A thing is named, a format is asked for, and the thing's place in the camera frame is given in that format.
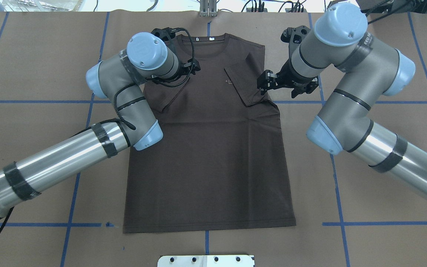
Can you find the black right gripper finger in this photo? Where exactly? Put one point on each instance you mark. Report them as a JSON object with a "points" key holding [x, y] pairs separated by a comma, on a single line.
{"points": [[266, 81]]}

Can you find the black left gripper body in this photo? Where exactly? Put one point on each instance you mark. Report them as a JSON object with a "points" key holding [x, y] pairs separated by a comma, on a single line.
{"points": [[188, 68]]}

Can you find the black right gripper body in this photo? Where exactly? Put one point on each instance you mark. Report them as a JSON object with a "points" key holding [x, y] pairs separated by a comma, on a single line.
{"points": [[287, 79]]}

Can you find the brown t-shirt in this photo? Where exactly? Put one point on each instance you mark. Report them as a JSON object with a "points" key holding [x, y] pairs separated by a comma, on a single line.
{"points": [[221, 163]]}

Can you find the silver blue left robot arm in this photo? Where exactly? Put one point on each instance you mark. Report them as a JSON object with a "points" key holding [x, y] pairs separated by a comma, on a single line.
{"points": [[146, 58]]}

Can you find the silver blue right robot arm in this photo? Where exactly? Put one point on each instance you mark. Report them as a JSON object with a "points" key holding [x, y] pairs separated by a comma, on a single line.
{"points": [[371, 69]]}

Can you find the blue tape line lengthwise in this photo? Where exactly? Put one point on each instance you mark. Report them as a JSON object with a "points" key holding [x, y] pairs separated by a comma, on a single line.
{"points": [[207, 251]]}

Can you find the blue tape line crosswise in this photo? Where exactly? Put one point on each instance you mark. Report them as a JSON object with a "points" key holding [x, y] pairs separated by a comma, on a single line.
{"points": [[108, 102]]}

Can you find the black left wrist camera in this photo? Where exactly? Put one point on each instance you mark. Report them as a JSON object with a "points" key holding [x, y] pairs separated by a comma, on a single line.
{"points": [[165, 34]]}

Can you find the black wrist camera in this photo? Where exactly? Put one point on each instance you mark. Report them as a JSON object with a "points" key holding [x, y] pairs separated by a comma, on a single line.
{"points": [[165, 34], [294, 35]]}

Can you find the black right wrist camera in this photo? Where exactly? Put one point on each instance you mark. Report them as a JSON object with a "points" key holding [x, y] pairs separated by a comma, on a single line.
{"points": [[294, 35]]}

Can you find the aluminium frame post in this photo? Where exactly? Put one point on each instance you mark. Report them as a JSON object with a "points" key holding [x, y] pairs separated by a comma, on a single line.
{"points": [[208, 8]]}

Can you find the white mast base plate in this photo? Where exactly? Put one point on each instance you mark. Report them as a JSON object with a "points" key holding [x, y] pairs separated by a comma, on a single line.
{"points": [[229, 260]]}

